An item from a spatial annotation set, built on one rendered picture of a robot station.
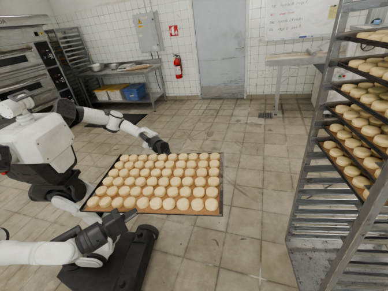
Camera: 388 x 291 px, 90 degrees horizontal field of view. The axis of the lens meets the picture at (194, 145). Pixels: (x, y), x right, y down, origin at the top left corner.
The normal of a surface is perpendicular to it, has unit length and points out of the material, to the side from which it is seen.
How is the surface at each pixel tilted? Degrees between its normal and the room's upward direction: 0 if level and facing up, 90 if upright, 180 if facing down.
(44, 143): 91
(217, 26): 90
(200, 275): 0
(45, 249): 35
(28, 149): 86
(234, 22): 90
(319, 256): 0
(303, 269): 0
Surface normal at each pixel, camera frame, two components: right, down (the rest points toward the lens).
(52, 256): 0.24, -0.47
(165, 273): -0.12, -0.83
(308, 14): -0.30, 0.55
